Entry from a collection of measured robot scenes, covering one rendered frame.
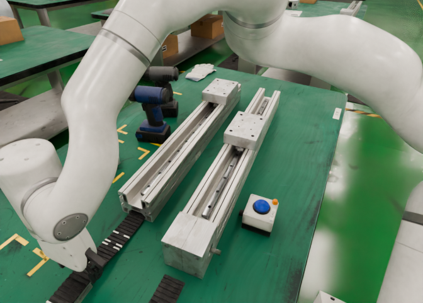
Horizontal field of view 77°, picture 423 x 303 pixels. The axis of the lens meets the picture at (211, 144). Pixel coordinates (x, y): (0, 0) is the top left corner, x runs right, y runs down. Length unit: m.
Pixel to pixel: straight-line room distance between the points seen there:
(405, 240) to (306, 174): 0.52
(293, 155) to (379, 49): 0.65
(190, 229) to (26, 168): 0.36
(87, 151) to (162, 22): 0.23
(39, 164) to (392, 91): 0.51
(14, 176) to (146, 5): 0.31
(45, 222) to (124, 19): 0.31
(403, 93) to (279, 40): 0.20
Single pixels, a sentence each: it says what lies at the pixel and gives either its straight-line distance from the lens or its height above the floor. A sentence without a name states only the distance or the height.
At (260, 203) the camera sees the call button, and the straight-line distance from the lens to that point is 0.73.
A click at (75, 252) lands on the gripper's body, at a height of 0.96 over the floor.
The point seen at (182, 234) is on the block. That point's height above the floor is 0.87.
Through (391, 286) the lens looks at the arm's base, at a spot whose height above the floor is 1.01.
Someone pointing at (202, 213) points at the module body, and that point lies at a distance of 0.72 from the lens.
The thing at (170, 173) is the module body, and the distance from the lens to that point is 0.79.
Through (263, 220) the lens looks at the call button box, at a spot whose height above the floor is 0.84.
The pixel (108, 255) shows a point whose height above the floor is 0.80.
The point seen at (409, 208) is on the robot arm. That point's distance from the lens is 0.51.
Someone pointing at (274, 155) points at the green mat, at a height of 0.78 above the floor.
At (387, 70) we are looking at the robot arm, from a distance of 0.46.
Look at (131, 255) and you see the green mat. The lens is 0.74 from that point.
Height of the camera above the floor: 1.40
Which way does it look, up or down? 37 degrees down
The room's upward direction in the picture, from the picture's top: 1 degrees clockwise
